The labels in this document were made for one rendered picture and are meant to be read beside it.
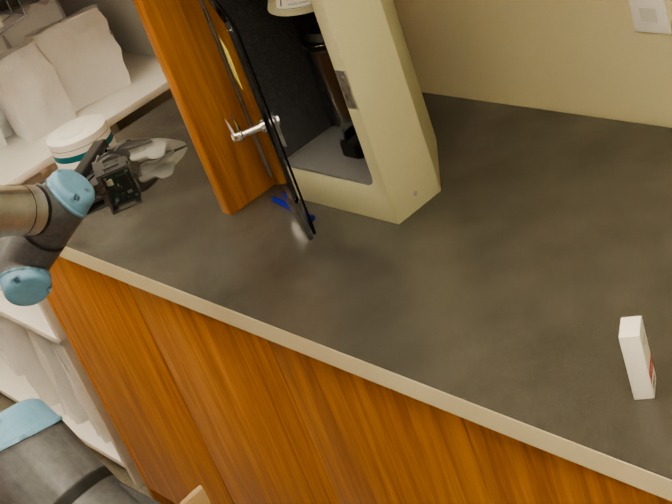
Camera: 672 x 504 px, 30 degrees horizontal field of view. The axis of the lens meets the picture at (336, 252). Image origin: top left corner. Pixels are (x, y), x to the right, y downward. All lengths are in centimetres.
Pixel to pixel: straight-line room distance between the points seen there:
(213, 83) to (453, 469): 84
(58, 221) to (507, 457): 73
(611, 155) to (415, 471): 62
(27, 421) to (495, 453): 68
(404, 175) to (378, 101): 14
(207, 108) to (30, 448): 100
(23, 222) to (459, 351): 65
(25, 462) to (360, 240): 86
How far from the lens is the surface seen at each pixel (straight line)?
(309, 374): 208
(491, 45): 242
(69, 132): 264
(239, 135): 201
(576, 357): 172
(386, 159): 209
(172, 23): 225
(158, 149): 203
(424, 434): 192
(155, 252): 236
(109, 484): 147
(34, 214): 185
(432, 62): 256
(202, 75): 229
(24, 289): 195
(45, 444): 147
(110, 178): 200
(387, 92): 207
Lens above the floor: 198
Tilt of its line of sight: 29 degrees down
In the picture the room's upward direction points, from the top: 21 degrees counter-clockwise
